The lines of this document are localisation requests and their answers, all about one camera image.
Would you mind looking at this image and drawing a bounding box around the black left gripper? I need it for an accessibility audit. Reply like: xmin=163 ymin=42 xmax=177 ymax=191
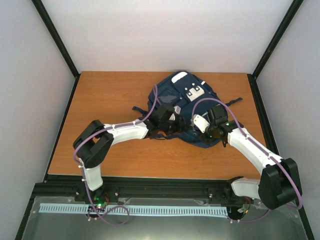
xmin=159 ymin=117 xmax=192 ymax=137

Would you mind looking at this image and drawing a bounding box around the navy blue backpack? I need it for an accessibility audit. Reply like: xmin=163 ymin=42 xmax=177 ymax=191
xmin=131 ymin=70 xmax=245 ymax=149

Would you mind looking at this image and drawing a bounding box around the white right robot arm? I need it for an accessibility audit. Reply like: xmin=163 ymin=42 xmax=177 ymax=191
xmin=192 ymin=105 xmax=303 ymax=210

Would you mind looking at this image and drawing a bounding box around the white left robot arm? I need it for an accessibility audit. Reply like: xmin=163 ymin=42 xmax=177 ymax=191
xmin=73 ymin=103 xmax=190 ymax=202

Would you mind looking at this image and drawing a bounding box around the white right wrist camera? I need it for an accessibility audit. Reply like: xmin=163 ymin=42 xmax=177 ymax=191
xmin=192 ymin=114 xmax=210 ymax=134

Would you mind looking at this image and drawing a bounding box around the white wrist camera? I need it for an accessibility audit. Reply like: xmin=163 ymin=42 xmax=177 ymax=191
xmin=169 ymin=105 xmax=181 ymax=121
xmin=192 ymin=114 xmax=210 ymax=134

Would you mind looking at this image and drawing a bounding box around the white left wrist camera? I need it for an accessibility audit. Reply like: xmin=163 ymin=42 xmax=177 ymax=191
xmin=169 ymin=105 xmax=181 ymax=121

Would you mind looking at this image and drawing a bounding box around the light blue cable duct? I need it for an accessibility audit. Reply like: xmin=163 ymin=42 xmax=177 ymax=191
xmin=38 ymin=203 xmax=228 ymax=218

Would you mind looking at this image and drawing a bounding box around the black aluminium frame rail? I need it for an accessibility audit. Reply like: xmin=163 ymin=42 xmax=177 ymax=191
xmin=31 ymin=175 xmax=245 ymax=207

